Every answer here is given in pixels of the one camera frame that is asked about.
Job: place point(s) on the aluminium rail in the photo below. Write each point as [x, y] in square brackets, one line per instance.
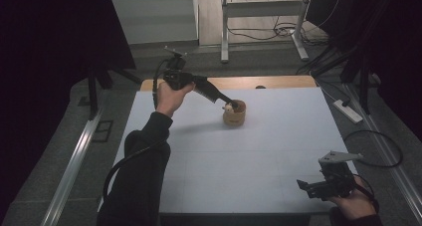
[388, 146]
[71, 173]

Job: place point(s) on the white power strip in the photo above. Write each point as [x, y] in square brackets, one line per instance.
[348, 111]

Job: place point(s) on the dark curtain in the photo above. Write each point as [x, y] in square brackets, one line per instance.
[49, 53]
[391, 37]

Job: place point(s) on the person's left hand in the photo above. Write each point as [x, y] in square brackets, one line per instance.
[169, 100]

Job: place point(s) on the person's right hand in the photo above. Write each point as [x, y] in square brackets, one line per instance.
[353, 204]

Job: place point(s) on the round wooden cup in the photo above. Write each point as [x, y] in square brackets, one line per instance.
[235, 117]

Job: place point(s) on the white metal stand frame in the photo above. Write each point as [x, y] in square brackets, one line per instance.
[262, 8]

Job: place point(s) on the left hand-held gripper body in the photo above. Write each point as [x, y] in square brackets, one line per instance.
[175, 76]

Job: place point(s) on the black stand legs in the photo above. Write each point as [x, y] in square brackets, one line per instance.
[94, 86]
[360, 76]

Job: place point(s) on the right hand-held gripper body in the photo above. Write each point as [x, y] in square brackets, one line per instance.
[336, 179]

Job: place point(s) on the dark floor socket cover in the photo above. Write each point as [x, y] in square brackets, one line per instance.
[103, 131]

